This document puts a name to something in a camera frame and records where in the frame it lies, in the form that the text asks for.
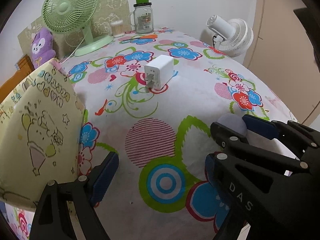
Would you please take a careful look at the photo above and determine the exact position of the lavender round device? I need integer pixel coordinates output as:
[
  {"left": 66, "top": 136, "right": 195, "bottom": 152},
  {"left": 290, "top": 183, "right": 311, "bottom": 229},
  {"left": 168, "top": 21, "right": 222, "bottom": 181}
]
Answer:
[{"left": 217, "top": 113, "right": 247, "bottom": 137}]

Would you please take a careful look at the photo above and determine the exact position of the white cube charger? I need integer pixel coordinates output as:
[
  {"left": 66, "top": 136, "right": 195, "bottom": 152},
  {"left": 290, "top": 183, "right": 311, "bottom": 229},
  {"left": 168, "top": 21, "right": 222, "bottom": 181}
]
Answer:
[{"left": 144, "top": 55, "right": 174, "bottom": 90}]

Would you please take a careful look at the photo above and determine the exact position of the floral tablecloth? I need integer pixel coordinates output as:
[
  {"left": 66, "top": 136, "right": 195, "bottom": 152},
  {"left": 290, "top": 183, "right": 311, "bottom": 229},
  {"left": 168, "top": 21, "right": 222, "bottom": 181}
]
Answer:
[{"left": 5, "top": 29, "right": 295, "bottom": 239}]

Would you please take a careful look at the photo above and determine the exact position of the yellow cartoon fabric storage box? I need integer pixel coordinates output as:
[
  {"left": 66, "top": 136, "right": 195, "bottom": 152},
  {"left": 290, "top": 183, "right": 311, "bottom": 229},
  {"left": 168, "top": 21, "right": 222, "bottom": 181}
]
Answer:
[{"left": 1, "top": 59, "right": 85, "bottom": 211}]

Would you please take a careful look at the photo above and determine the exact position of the white clip fan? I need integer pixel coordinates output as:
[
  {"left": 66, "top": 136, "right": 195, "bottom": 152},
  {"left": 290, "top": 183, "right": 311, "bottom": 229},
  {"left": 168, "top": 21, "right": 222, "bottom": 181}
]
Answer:
[{"left": 206, "top": 15, "right": 254, "bottom": 57}]

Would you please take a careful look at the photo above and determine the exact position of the glass mason jar mug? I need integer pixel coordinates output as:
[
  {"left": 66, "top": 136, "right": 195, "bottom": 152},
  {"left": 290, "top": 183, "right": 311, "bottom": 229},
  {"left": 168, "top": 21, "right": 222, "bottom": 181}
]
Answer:
[{"left": 129, "top": 0, "right": 154, "bottom": 34}]

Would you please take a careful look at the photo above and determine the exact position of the wooden chair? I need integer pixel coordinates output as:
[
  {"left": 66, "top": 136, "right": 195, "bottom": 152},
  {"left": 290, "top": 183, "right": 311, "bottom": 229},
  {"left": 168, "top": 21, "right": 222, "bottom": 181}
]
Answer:
[{"left": 0, "top": 54, "right": 35, "bottom": 102}]

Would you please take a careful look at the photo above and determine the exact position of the cotton swab container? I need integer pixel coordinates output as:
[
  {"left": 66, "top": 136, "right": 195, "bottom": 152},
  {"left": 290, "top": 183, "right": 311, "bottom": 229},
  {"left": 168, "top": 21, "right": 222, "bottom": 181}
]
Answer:
[{"left": 110, "top": 20, "right": 125, "bottom": 37}]

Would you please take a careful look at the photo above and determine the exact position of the purple plush toy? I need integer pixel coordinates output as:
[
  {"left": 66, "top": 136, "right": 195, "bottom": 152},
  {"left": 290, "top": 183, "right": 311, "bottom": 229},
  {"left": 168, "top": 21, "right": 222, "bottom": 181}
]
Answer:
[{"left": 31, "top": 27, "right": 56, "bottom": 69}]

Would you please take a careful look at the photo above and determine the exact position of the beige cartoon board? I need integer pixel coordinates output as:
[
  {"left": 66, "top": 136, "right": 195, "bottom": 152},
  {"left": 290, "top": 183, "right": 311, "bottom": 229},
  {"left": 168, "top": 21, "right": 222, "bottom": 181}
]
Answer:
[{"left": 18, "top": 0, "right": 132, "bottom": 59}]

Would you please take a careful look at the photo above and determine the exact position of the green desk fan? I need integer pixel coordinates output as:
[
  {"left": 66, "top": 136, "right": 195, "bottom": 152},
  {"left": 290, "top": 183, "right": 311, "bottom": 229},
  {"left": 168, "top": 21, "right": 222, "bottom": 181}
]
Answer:
[{"left": 42, "top": 0, "right": 113, "bottom": 56}]

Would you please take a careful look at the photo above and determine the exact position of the white fan power cord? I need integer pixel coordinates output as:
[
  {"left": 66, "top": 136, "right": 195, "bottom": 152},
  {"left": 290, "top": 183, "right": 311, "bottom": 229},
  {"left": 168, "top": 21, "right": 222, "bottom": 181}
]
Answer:
[{"left": 61, "top": 32, "right": 89, "bottom": 65}]

